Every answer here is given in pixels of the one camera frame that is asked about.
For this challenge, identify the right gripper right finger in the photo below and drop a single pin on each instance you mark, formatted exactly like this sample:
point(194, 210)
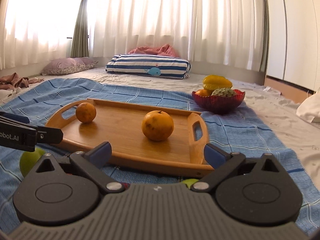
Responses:
point(224, 164)

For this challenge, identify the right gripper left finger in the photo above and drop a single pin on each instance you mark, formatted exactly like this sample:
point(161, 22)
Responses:
point(89, 165)

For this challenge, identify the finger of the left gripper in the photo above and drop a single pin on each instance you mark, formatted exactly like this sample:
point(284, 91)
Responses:
point(15, 117)
point(48, 135)

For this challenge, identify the large green apple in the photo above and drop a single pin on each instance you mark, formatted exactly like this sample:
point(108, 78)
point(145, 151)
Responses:
point(29, 159)

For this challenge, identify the small green apple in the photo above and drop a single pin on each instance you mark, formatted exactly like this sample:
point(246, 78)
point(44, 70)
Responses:
point(189, 182)

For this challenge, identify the dark orange fruit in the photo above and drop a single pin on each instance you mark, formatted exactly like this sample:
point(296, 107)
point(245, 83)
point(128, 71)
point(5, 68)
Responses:
point(85, 112)

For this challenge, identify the bright orange with stem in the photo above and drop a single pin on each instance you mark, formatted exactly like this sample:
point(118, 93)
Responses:
point(157, 125)

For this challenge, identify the red ribbed tomato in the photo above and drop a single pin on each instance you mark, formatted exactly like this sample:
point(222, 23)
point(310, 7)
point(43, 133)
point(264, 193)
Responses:
point(126, 185)

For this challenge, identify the brown crumpled cloth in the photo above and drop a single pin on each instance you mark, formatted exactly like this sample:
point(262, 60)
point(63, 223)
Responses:
point(13, 81)

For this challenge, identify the wooden serving tray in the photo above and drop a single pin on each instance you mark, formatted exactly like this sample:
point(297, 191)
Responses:
point(119, 123)

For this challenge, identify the red glass fruit bowl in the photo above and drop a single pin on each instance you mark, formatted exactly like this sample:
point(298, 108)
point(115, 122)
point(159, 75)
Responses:
point(219, 104)

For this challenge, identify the purple floral pillow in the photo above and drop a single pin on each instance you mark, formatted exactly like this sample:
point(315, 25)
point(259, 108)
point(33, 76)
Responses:
point(68, 66)

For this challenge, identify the green custard apple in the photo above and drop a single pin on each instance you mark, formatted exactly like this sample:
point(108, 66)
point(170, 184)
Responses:
point(224, 92)

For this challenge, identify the small orange in bowl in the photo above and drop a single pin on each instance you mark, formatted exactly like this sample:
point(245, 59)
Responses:
point(203, 92)

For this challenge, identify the yellow starfruit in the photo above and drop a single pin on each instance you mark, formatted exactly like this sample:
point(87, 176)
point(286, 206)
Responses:
point(213, 82)

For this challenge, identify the green drape curtain left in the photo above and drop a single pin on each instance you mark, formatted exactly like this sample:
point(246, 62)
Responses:
point(79, 47)

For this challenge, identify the green drape curtain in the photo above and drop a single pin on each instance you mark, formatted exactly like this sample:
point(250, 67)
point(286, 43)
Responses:
point(266, 38)
point(79, 47)

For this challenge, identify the white pillow at right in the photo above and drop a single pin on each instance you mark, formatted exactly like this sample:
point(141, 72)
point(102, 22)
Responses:
point(309, 109)

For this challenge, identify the blue striped whale pillow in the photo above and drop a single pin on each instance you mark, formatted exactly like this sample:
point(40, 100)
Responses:
point(149, 65)

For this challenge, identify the green drape curtain right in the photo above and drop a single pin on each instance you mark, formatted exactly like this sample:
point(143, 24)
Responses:
point(266, 38)

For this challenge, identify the pink crumpled blanket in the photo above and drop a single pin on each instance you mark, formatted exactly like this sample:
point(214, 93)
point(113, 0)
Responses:
point(164, 50)

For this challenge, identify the white sheer curtain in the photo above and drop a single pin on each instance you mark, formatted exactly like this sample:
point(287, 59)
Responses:
point(223, 32)

